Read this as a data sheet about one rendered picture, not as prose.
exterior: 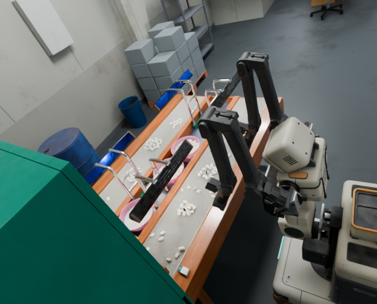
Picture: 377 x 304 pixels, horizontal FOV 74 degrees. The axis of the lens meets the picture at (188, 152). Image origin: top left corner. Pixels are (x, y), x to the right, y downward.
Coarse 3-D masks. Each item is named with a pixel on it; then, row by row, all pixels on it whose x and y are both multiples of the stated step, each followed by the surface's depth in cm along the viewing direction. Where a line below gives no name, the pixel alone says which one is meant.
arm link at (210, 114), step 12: (216, 108) 90; (204, 120) 87; (216, 120) 85; (228, 120) 85; (228, 132) 87; (240, 132) 90; (228, 144) 93; (240, 144) 90; (240, 156) 94; (240, 168) 100; (252, 168) 98; (252, 180) 101; (264, 180) 106; (252, 192) 103
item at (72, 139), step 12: (60, 132) 304; (72, 132) 294; (48, 144) 290; (60, 144) 281; (72, 144) 275; (84, 144) 290; (60, 156) 270; (72, 156) 277; (84, 156) 289; (96, 156) 308; (84, 168) 292
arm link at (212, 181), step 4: (208, 180) 120; (212, 180) 119; (216, 180) 119; (208, 184) 120; (212, 184) 118; (216, 184) 118; (208, 188) 120; (212, 188) 120; (216, 188) 119; (220, 188) 117; (224, 188) 112; (224, 192) 113; (228, 192) 112
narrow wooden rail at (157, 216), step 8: (232, 104) 243; (208, 144) 213; (200, 152) 206; (192, 160) 202; (192, 168) 198; (184, 176) 192; (176, 184) 188; (168, 192) 185; (176, 192) 184; (168, 200) 179; (160, 208) 176; (152, 216) 174; (160, 216) 173; (152, 224) 168; (144, 232) 166; (144, 240) 162
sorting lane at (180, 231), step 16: (240, 112) 234; (208, 160) 200; (192, 176) 193; (208, 176) 188; (192, 192) 181; (208, 192) 177; (176, 208) 175; (208, 208) 167; (160, 224) 169; (176, 224) 165; (192, 224) 162; (176, 240) 157; (160, 256) 152
